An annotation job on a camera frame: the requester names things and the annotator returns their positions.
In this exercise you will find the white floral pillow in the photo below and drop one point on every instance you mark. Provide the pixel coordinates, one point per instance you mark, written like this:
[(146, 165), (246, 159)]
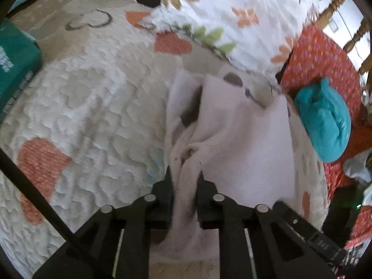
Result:
[(232, 14)]

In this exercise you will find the green cardboard box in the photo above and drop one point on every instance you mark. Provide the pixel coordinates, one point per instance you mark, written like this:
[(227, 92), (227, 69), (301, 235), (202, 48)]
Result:
[(14, 61)]

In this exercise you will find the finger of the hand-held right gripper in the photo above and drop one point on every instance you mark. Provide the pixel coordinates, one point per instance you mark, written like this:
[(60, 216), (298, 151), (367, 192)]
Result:
[(293, 221)]

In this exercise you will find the grey cloth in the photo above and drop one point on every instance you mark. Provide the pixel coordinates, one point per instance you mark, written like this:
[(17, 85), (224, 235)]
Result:
[(359, 165)]

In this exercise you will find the teal fleece bundle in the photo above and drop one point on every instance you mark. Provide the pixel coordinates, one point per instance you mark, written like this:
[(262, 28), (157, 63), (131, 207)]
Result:
[(325, 122)]

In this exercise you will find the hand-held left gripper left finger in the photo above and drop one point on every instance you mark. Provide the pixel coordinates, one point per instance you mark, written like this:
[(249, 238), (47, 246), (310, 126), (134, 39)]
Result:
[(166, 193)]

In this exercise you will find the quilted patchwork bedspread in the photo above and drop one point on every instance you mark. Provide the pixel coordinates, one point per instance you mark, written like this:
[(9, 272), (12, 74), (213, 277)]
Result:
[(96, 98)]

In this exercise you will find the red patterned pillow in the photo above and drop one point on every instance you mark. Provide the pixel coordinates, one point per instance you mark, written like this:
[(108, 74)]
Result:
[(322, 55)]

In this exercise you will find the pale pink tree-print garment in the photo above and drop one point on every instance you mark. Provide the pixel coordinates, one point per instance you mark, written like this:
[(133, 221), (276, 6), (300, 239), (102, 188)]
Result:
[(241, 139)]

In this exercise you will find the wooden headboard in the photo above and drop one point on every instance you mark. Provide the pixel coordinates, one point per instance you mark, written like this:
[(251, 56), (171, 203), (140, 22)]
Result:
[(353, 39)]

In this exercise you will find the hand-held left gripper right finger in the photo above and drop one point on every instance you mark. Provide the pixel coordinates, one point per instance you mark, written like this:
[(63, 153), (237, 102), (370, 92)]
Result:
[(203, 199)]

